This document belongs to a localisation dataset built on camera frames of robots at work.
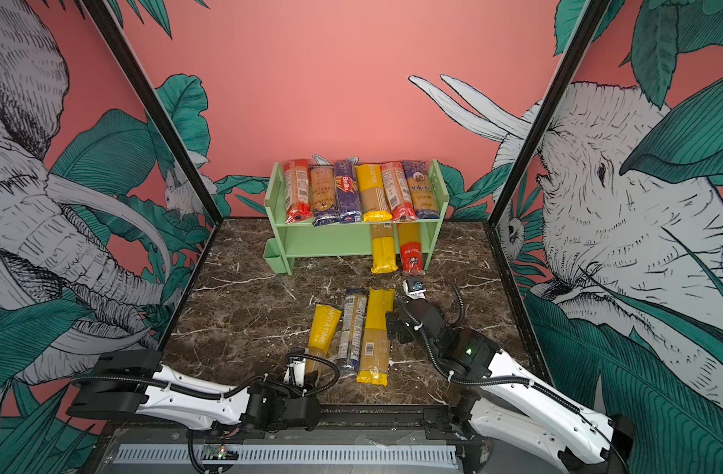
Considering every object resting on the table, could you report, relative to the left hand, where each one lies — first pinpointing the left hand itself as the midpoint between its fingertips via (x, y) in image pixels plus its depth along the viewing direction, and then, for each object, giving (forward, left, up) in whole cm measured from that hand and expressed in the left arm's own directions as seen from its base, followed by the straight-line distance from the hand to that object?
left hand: (318, 378), depth 80 cm
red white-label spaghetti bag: (+45, +6, +29) cm, 54 cm away
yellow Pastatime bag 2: (+9, -16, +1) cm, 19 cm away
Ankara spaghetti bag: (+45, -32, +28) cm, 62 cm away
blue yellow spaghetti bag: (+45, -2, +29) cm, 53 cm away
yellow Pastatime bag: (+16, -1, +2) cm, 16 cm away
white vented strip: (-17, +6, -1) cm, 18 cm away
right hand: (+10, -22, +20) cm, 31 cm away
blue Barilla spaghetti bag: (+44, -9, +29) cm, 53 cm away
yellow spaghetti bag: (+35, -20, +14) cm, 42 cm away
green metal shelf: (+40, +6, +12) cm, 43 cm away
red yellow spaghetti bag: (+33, -29, +15) cm, 46 cm away
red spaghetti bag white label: (+44, -24, +29) cm, 58 cm away
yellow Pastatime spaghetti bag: (+41, -17, +29) cm, 53 cm away
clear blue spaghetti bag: (+13, -10, +1) cm, 16 cm away
